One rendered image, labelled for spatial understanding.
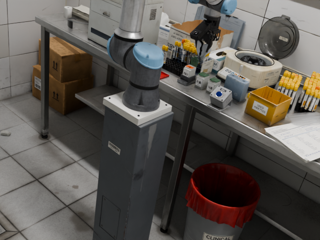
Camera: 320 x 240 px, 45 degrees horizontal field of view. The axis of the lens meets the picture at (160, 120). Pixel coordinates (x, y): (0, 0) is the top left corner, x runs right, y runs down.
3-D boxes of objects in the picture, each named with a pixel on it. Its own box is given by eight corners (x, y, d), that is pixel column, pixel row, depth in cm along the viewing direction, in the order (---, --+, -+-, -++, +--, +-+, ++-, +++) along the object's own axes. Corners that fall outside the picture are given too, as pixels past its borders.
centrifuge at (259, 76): (209, 75, 197) (215, 52, 191) (246, 67, 215) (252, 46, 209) (245, 95, 183) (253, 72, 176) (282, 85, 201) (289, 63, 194)
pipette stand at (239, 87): (219, 95, 179) (225, 75, 174) (228, 92, 183) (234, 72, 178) (236, 104, 173) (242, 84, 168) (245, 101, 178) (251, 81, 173)
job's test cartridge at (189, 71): (181, 78, 185) (183, 66, 182) (187, 76, 188) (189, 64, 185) (187, 81, 183) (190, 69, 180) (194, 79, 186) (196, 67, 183)
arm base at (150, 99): (135, 115, 146) (139, 91, 141) (115, 96, 156) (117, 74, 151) (166, 108, 155) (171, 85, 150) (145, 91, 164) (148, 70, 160)
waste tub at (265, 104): (243, 112, 168) (249, 91, 163) (259, 105, 176) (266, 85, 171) (269, 126, 160) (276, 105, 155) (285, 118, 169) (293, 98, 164)
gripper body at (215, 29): (218, 42, 184) (225, 16, 178) (208, 45, 178) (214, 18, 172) (205, 36, 188) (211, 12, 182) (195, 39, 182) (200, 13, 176)
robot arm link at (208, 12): (215, 9, 170) (201, 4, 174) (213, 19, 172) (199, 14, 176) (225, 7, 175) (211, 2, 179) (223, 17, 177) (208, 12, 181)
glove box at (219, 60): (200, 66, 206) (204, 49, 201) (225, 58, 222) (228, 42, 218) (219, 75, 199) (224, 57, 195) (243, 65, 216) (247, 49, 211)
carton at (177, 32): (165, 50, 218) (169, 24, 211) (195, 42, 238) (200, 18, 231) (199, 66, 206) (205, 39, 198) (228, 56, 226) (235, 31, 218)
